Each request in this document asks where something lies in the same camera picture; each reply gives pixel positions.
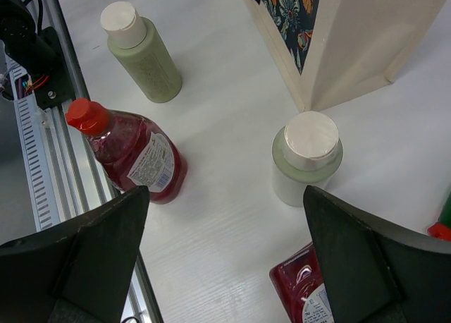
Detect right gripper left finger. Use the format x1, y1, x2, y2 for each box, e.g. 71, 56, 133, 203
1, 187, 149, 322

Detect green dish soap bottle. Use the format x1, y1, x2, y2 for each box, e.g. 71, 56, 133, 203
427, 194, 451, 242

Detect aluminium mounting rail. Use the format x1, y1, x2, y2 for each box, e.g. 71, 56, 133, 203
26, 0, 163, 322

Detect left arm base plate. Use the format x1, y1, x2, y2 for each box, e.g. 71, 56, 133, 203
33, 27, 75, 110

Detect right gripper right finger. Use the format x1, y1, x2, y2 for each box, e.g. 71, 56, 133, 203
304, 185, 450, 322

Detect beige canvas tote bag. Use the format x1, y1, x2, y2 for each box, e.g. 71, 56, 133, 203
244, 0, 447, 111

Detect red soap bottle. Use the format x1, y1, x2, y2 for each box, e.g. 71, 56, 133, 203
65, 98, 187, 205
269, 243, 334, 322

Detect pale green bottle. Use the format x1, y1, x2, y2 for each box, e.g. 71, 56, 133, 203
271, 111, 343, 207
100, 1, 183, 103

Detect white slotted cable duct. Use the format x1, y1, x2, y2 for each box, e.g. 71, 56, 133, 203
10, 67, 61, 231

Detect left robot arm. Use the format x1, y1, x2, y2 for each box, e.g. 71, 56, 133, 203
1, 0, 45, 74

